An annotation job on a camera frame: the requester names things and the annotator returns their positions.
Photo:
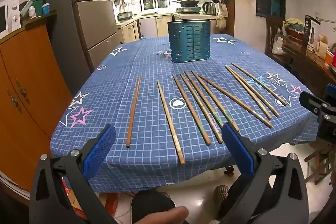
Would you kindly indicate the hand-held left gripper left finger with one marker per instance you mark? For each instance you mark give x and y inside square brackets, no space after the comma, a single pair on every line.
[99,150]

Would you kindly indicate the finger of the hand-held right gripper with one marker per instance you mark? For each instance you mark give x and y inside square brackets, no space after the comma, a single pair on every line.
[331,90]
[309,100]

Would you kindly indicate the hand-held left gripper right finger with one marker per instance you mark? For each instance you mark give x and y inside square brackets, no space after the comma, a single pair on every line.
[237,150]

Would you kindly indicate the bunch of wooden chopsticks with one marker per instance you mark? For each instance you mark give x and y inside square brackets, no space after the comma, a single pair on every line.
[134,111]

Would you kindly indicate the teal perforated utensil holder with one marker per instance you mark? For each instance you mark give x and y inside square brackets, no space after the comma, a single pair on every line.
[189,43]

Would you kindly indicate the table caster wheel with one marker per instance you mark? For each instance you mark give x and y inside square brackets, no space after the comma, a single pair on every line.
[229,171]

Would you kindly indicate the orange paper cup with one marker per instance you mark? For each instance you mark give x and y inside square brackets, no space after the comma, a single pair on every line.
[329,58]

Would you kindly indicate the wooden stool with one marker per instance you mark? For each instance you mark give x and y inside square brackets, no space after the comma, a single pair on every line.
[324,158]

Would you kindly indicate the dark wooden sideboard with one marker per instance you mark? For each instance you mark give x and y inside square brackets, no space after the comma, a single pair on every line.
[302,66]

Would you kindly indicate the cream paper bag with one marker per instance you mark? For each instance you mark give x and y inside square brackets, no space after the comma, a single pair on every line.
[322,47]

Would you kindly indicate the patterned slipper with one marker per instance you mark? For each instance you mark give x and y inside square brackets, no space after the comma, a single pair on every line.
[221,193]

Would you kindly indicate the red plastic bag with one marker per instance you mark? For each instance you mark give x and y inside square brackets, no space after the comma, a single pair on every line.
[111,204]

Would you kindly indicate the white bag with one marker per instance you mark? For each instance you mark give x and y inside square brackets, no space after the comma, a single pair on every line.
[278,47]

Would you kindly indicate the black product box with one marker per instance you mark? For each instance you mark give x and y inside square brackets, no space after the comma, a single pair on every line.
[308,29]

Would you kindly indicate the dark wooden chair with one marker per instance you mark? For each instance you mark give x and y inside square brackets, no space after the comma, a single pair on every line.
[273,27]

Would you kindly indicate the blue star-print tablecloth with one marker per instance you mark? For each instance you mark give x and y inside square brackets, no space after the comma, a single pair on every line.
[147,64]

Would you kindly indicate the orange wooden cabinet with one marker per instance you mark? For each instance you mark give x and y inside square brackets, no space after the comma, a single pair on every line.
[26,77]

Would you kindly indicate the hanging beige bag bundle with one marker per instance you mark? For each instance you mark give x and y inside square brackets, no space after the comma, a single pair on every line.
[222,11]

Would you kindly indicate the cream kitchen base cabinets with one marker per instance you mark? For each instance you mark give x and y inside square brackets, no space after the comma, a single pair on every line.
[149,26]

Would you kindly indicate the steel electric kettle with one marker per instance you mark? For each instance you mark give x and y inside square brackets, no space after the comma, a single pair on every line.
[209,8]

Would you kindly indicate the grey refrigerator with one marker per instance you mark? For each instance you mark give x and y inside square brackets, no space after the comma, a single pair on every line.
[94,14]

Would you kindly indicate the grey toaster oven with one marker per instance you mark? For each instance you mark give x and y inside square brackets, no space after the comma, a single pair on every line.
[124,16]

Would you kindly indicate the gas stove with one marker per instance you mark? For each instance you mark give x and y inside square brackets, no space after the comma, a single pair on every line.
[187,9]

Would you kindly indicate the white pill bottle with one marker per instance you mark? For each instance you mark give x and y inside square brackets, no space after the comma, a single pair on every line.
[32,12]

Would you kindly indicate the green container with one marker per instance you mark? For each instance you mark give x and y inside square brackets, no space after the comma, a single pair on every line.
[38,7]

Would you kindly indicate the black wok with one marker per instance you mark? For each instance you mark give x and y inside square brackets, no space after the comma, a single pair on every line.
[187,2]

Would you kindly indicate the grey carton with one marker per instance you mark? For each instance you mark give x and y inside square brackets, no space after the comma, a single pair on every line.
[25,8]

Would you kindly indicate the white microwave oven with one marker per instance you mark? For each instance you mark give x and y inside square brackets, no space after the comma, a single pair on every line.
[13,14]

